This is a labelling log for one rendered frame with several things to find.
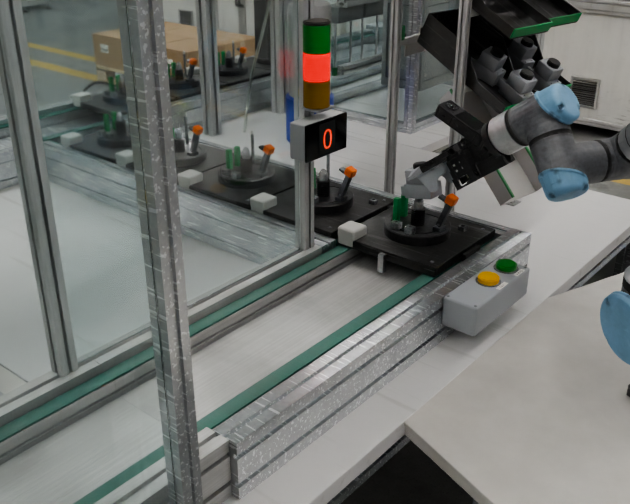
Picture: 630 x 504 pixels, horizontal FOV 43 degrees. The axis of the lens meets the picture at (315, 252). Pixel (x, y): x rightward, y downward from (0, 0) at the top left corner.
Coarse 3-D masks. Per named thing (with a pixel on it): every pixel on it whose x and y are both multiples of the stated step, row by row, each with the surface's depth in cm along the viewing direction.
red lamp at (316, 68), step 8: (304, 56) 142; (312, 56) 141; (320, 56) 141; (328, 56) 142; (304, 64) 143; (312, 64) 142; (320, 64) 142; (328, 64) 143; (304, 72) 144; (312, 72) 143; (320, 72) 143; (328, 72) 144; (312, 80) 143; (320, 80) 143; (328, 80) 145
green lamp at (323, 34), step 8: (304, 32) 141; (312, 32) 140; (320, 32) 139; (328, 32) 141; (304, 40) 141; (312, 40) 140; (320, 40) 140; (328, 40) 141; (304, 48) 142; (312, 48) 141; (320, 48) 141; (328, 48) 142
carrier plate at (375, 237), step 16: (368, 224) 170; (464, 224) 170; (368, 240) 163; (384, 240) 163; (448, 240) 163; (464, 240) 163; (480, 240) 164; (400, 256) 156; (416, 256) 156; (432, 256) 156; (448, 256) 156; (432, 272) 152
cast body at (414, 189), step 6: (420, 162) 161; (414, 168) 160; (408, 174) 160; (414, 180) 160; (438, 180) 161; (402, 186) 165; (408, 186) 161; (414, 186) 160; (420, 186) 159; (402, 192) 165; (408, 192) 162; (414, 192) 161; (420, 192) 160; (426, 192) 159; (432, 192) 159; (438, 192) 161; (414, 198) 161; (420, 198) 160; (426, 198) 159; (432, 198) 159
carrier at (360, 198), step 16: (320, 176) 178; (320, 192) 179; (336, 192) 182; (352, 192) 182; (368, 192) 187; (320, 208) 175; (336, 208) 175; (352, 208) 178; (368, 208) 178; (384, 208) 180; (320, 224) 170; (336, 224) 170
